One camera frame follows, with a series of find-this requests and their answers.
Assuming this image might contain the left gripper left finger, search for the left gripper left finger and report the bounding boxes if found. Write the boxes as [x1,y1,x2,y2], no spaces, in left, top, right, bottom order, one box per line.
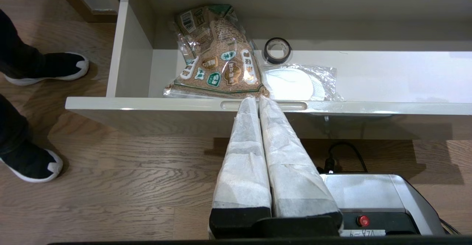
[209,97,273,221]

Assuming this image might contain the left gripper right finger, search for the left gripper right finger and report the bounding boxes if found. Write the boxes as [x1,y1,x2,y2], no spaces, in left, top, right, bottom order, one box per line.
[259,96,343,221]

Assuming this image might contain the white cabinet drawer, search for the white cabinet drawer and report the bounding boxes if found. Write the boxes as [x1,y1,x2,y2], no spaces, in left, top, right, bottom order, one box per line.
[66,0,472,140]

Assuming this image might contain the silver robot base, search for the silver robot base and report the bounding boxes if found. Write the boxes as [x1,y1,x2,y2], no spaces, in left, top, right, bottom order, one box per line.
[319,173,447,236]

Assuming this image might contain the white handwritten label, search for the white handwritten label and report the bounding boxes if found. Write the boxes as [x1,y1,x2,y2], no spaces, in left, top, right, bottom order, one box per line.
[339,230,386,237]

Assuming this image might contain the packaged white slippers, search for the packaged white slippers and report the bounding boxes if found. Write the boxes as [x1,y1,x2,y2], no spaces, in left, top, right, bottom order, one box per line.
[260,63,343,101]

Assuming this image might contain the black tape roll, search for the black tape roll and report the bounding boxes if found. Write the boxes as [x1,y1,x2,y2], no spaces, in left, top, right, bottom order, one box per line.
[263,37,292,65]

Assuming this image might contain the brown snack bag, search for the brown snack bag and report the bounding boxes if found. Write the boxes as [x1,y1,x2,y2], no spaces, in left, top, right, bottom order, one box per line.
[163,4,271,100]

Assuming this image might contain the black trouser leg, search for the black trouser leg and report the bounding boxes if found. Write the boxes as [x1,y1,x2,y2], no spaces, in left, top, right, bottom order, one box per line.
[0,94,30,157]
[0,9,48,79]

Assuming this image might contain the black base cable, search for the black base cable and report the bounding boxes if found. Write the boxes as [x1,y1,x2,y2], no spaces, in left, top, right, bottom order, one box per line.
[324,142,369,173]

